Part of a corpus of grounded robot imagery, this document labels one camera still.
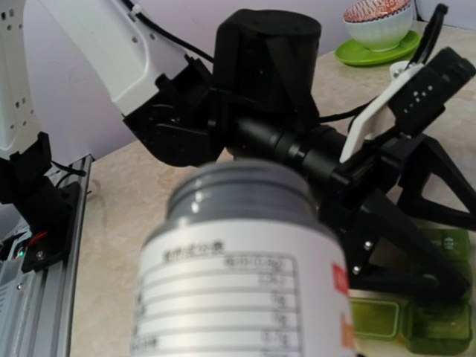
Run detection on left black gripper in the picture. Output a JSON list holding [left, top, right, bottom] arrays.
[[318, 135, 475, 301]]

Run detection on green weekly pill organizer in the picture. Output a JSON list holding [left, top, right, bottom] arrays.
[[350, 229, 474, 356]]

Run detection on orange pill bottle grey cap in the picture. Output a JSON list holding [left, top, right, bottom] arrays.
[[129, 160, 356, 356]]

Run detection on small white pill bottle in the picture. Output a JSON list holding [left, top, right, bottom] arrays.
[[389, 60, 409, 80]]

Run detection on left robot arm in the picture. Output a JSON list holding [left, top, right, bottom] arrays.
[[42, 1, 475, 300]]

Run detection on lime green plate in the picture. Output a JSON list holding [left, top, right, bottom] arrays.
[[333, 29, 422, 68]]

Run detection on red patterned white bowl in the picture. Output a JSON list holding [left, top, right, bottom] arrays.
[[343, 1, 414, 52]]

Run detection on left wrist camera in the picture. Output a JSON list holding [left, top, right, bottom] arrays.
[[340, 47, 476, 163]]

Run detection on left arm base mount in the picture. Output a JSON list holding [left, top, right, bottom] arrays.
[[1, 132, 81, 273]]

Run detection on front aluminium rail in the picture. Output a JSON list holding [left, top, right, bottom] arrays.
[[0, 154, 94, 357]]

